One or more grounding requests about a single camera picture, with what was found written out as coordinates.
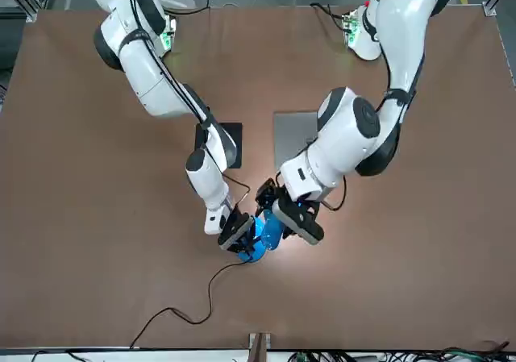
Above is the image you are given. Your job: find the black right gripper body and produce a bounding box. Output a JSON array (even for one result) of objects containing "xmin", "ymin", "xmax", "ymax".
[{"xmin": 217, "ymin": 203, "xmax": 253, "ymax": 255}]

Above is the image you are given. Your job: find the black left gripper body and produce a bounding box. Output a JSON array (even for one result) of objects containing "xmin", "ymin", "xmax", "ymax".
[{"xmin": 271, "ymin": 195, "xmax": 326, "ymax": 246}]

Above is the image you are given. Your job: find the blue desk lamp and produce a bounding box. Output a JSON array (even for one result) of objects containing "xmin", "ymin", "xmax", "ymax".
[{"xmin": 235, "ymin": 212, "xmax": 288, "ymax": 264}]

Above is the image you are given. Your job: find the black mouse mat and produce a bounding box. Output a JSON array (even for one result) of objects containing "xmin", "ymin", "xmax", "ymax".
[{"xmin": 194, "ymin": 122, "xmax": 244, "ymax": 170}]

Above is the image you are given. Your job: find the silver closed laptop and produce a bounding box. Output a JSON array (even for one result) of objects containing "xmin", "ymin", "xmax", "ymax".
[{"xmin": 273, "ymin": 110, "xmax": 320, "ymax": 170}]

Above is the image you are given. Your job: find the black lamp power cable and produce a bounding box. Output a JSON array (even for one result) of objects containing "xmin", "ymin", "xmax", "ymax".
[{"xmin": 128, "ymin": 259, "xmax": 245, "ymax": 350}]

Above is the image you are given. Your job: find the aluminium post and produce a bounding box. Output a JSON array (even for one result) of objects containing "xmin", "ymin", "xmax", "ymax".
[{"xmin": 248, "ymin": 331, "xmax": 276, "ymax": 362}]

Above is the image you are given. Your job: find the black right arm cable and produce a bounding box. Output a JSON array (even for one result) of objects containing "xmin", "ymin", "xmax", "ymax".
[{"xmin": 127, "ymin": 0, "xmax": 252, "ymax": 208}]

